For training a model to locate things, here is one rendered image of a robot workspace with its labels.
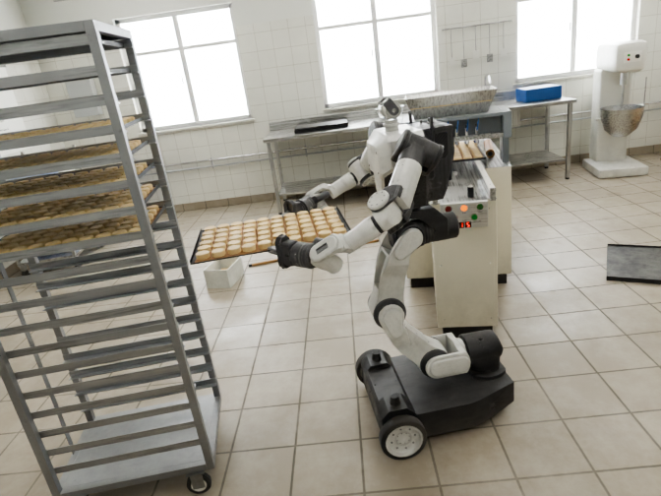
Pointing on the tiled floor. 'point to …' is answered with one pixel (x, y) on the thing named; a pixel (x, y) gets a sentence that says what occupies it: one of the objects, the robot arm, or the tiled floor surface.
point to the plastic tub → (223, 273)
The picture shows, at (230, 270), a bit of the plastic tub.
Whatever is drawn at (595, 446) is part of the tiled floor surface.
